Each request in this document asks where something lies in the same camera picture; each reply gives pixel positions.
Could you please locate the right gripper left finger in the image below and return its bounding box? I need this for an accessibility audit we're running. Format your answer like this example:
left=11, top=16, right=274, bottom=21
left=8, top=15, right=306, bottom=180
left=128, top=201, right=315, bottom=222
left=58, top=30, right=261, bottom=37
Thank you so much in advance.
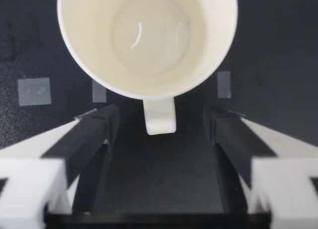
left=0, top=104, right=120, bottom=229

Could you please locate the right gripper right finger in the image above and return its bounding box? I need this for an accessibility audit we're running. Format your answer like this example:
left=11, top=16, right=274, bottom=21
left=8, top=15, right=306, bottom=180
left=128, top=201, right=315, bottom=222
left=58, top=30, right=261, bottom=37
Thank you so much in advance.
left=203, top=106, right=318, bottom=229

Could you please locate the white ceramic mug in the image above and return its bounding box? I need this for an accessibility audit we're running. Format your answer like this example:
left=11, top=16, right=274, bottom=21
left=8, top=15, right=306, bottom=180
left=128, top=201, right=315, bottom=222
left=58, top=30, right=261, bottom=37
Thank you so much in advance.
left=57, top=0, right=239, bottom=136

